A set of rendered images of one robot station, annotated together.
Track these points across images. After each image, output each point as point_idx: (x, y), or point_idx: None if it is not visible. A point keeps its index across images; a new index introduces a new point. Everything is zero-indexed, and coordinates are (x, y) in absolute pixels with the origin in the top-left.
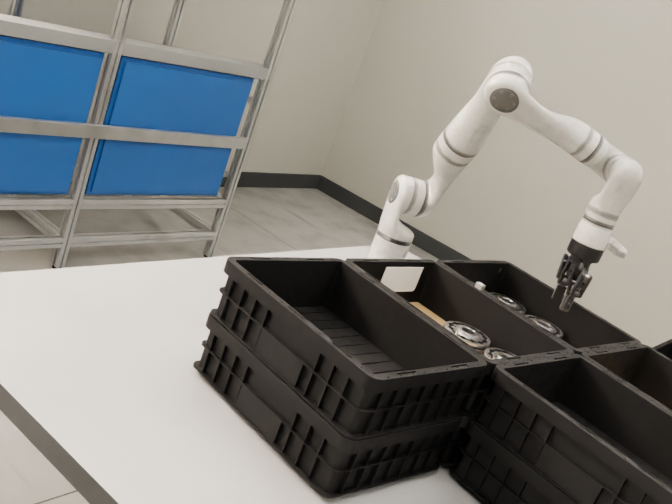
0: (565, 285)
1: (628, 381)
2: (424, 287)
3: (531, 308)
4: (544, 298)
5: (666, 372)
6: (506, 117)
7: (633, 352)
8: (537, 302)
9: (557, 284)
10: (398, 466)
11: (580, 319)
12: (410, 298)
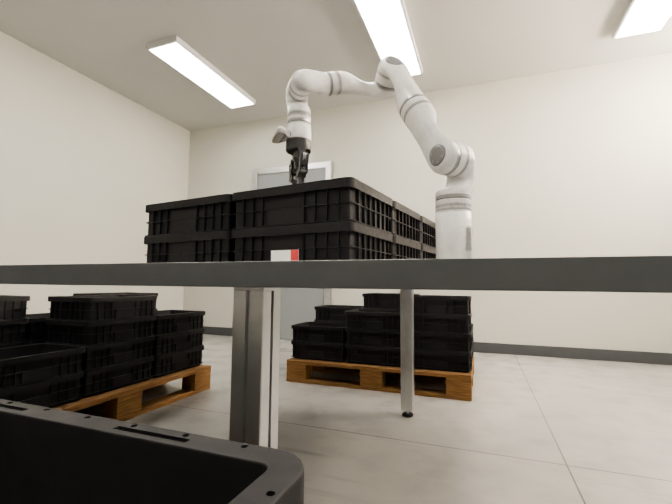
0: (298, 177)
1: (230, 224)
2: (390, 220)
3: (311, 208)
4: (305, 194)
5: (214, 205)
6: (382, 96)
7: None
8: (309, 200)
9: (304, 179)
10: None
11: (273, 197)
12: (395, 230)
